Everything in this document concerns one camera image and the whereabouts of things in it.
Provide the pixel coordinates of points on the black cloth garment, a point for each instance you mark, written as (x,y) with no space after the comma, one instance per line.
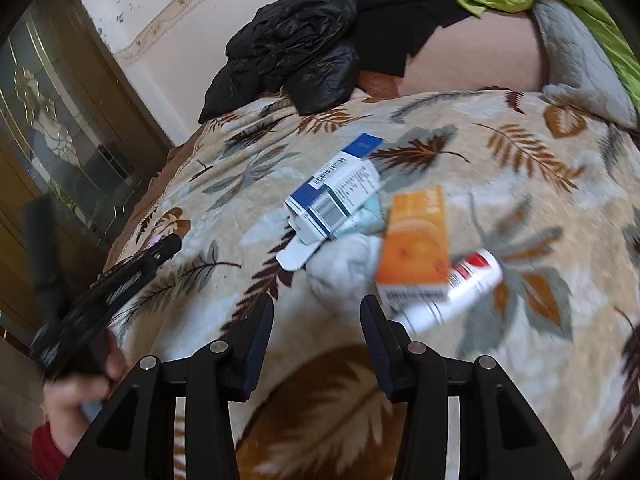
(400,20)

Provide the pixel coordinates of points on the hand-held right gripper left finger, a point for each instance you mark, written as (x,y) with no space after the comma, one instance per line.
(260,340)

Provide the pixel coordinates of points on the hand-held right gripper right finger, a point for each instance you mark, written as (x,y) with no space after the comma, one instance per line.
(375,345)

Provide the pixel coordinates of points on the white spray can red label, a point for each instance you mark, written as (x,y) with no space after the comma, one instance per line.
(470,280)

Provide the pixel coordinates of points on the person's left hand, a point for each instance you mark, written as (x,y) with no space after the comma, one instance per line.
(65,405)

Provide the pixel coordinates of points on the person's left forearm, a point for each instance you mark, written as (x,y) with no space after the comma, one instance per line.
(47,447)

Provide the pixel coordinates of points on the leaf-printed beige blanket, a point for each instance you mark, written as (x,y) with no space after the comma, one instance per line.
(525,200)

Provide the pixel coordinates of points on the wooden door with glass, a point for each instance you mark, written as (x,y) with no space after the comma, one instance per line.
(60,125)

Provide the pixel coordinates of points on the grey quilted pillow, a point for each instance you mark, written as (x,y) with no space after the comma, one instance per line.
(575,50)

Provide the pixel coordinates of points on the white tissue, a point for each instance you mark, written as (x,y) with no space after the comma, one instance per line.
(340,270)

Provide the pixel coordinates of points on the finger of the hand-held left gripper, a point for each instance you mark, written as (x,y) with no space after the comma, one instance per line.
(150,262)

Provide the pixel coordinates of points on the orange carton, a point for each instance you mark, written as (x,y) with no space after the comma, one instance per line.
(415,245)

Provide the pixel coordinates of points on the black puffer jacket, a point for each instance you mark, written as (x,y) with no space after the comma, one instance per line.
(290,50)

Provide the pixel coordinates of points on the blue and white carton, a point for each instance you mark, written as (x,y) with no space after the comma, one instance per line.
(330,190)

